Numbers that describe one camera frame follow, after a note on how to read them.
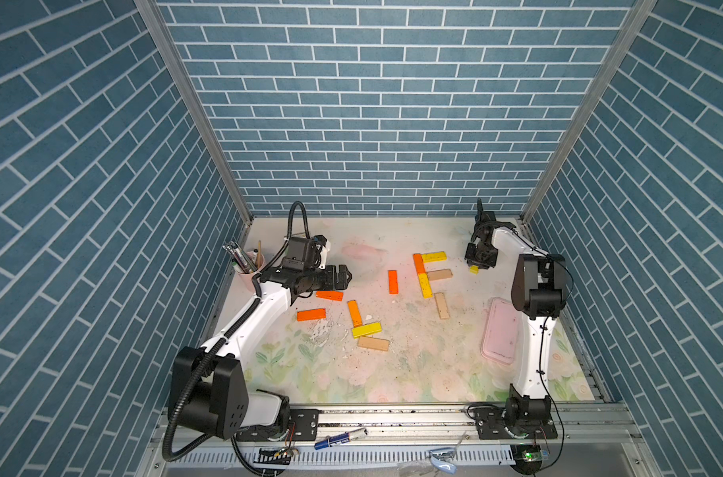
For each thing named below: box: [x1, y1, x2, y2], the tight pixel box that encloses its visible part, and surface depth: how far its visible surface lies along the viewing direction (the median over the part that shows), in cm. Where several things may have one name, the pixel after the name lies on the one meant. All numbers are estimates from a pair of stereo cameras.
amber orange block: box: [346, 299, 364, 327], surface depth 96 cm
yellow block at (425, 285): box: [418, 272, 434, 300], surface depth 102 cm
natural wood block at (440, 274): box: [427, 268, 454, 282], surface depth 106 cm
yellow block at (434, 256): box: [422, 251, 448, 264], surface depth 110 cm
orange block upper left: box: [314, 290, 344, 303], surface depth 98 cm
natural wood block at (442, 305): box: [433, 292, 451, 319], surface depth 98 cm
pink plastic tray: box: [481, 297, 519, 366], surface depth 88 cm
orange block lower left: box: [296, 308, 326, 322], surface depth 96 cm
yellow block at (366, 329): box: [351, 321, 383, 339], surface depth 92 cm
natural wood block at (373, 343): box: [357, 336, 390, 351], surface depth 88 cm
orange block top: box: [413, 253, 427, 275], surface depth 109 cm
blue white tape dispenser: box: [429, 447, 458, 476], surface depth 70 cm
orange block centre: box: [388, 270, 400, 296], surface depth 103 cm
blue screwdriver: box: [313, 427, 369, 451], surface depth 72 cm
